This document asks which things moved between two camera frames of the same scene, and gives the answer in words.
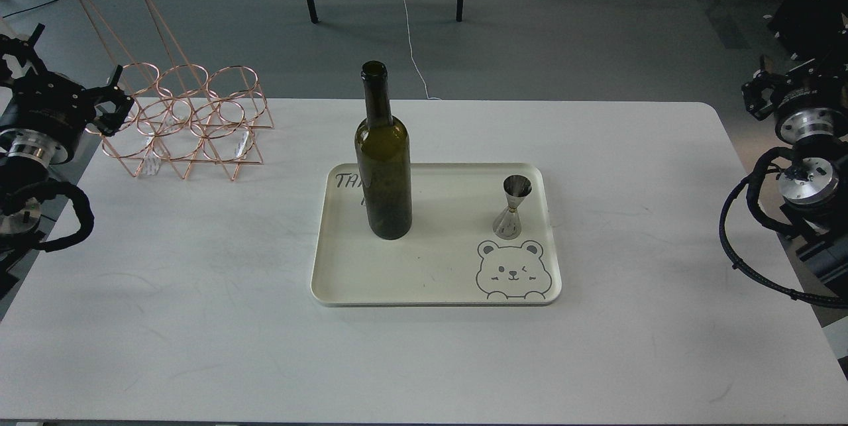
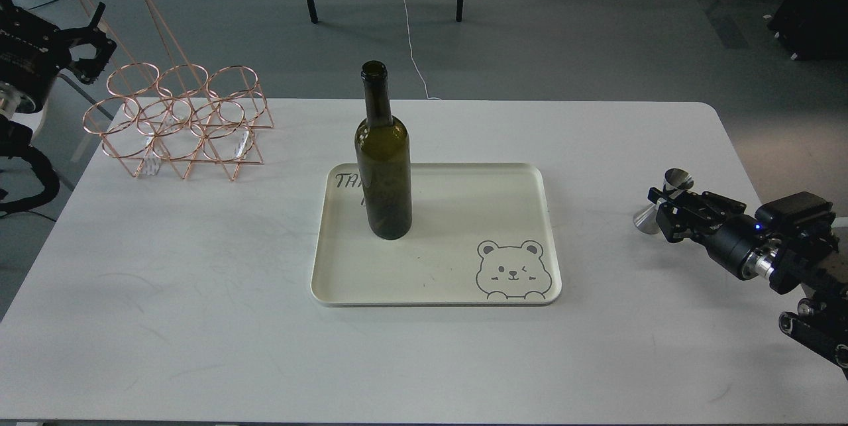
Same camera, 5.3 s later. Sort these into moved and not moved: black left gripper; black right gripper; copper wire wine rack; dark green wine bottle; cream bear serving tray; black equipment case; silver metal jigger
Moved: silver metal jigger; black left gripper; black right gripper
Not moved: cream bear serving tray; black equipment case; dark green wine bottle; copper wire wine rack
